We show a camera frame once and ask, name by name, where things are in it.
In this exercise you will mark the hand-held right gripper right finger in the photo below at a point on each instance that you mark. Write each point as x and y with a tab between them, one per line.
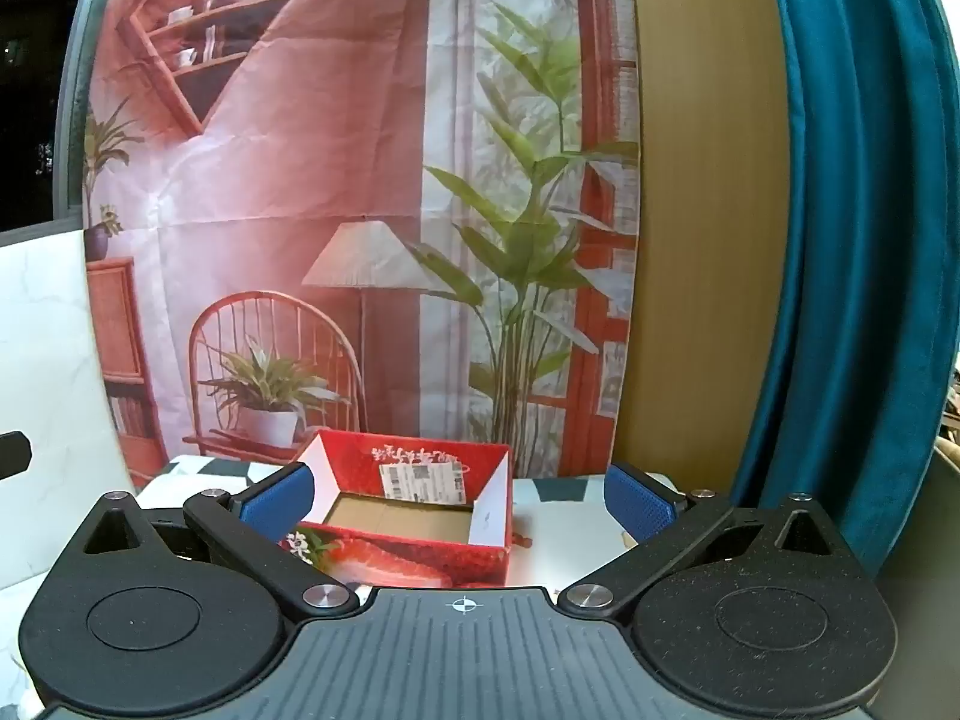
641	499

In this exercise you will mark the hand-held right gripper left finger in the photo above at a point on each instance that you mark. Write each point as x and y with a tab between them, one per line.
277	499

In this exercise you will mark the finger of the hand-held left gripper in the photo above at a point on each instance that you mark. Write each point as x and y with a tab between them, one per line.
13	455

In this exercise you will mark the red strawberry print cardboard box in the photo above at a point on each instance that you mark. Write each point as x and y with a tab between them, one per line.
420	562

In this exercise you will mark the white cartoon print mat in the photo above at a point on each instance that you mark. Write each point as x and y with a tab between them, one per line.
555	532

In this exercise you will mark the white marble pattern board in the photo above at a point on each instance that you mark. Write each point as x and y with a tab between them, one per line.
45	352

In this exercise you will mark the teal curtain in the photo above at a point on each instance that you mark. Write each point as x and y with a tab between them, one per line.
847	240

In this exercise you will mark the printed room scene backdrop cloth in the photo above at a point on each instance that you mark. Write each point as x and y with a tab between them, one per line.
300	165

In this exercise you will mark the dark window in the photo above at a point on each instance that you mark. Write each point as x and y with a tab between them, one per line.
30	90

